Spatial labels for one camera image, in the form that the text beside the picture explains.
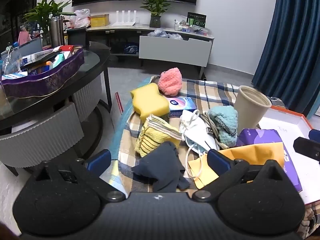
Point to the round black glass table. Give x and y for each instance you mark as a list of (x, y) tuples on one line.
[(90, 62)]

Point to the green and black box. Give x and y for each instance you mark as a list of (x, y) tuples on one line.
[(196, 20)]

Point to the potted plant in glass vase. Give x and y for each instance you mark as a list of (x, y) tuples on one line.
[(45, 12)]

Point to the beige ribbed cup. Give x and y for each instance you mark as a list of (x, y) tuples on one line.
[(250, 110)]

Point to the dark blue curtain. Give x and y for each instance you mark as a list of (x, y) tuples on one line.
[(292, 42)]

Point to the white cabinet drawer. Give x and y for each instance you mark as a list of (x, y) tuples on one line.
[(175, 51)]

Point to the teal knitted cloth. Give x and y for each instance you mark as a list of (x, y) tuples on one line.
[(226, 120)]

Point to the pile of small stationery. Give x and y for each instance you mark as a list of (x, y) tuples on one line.
[(192, 28)]

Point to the pink box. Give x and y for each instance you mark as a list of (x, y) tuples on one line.
[(24, 38)]

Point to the dark navy cloth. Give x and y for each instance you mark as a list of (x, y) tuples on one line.
[(162, 165)]

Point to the crumpled grey plastic bag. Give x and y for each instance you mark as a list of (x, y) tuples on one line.
[(175, 36)]

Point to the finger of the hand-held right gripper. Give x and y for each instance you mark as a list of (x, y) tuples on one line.
[(308, 148)]

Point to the mustard yellow cloth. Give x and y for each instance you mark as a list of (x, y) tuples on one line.
[(260, 155)]

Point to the stainless steel thermos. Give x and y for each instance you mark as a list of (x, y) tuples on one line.
[(57, 31)]

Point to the large grey ribbed stool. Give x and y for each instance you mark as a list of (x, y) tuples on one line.
[(42, 140)]

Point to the white face mask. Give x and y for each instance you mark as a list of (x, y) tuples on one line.
[(197, 130)]

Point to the pile of small boxes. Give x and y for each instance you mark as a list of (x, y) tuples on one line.
[(42, 62)]

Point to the light blue face mask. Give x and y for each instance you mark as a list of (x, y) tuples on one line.
[(197, 147)]

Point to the white and pink plastic bag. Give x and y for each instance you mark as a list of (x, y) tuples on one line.
[(80, 18)]

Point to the white box with orange rim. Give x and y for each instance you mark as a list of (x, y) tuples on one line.
[(282, 125)]

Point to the white router with antennas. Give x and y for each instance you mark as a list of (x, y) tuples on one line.
[(123, 23)]

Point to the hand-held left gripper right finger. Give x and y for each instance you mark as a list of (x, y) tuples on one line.
[(217, 161)]

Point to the grey flat board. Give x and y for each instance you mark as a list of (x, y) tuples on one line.
[(31, 47)]

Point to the black chair back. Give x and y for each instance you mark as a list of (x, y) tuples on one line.
[(76, 37)]

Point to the blue and pink tissue packet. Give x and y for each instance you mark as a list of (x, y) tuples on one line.
[(181, 105)]

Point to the dark glass cabinet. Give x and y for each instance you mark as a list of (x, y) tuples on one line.
[(17, 5)]

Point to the potted plant in dark vase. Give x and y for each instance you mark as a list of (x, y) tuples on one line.
[(156, 5)]

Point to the yellow striped towel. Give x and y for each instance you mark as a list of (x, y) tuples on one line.
[(155, 135)]

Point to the plaid blanket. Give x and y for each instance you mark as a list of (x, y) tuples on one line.
[(215, 92)]

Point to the yellow cardboard box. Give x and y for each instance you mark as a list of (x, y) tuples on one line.
[(99, 20)]

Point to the purple patterned tray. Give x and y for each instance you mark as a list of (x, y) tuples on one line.
[(45, 82)]

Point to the crumpled blue plastic bag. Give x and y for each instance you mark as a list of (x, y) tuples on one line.
[(158, 33)]

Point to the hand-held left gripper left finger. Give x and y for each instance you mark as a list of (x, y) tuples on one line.
[(100, 159)]

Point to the yellow sponge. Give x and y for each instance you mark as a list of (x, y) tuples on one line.
[(150, 101)]

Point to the pink fuzzy cloth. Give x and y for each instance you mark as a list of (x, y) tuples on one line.
[(170, 82)]

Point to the grey television cabinet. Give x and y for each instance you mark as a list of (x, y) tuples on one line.
[(117, 30)]

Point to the small grey ribbed stool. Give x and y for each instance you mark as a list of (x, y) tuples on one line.
[(87, 97)]

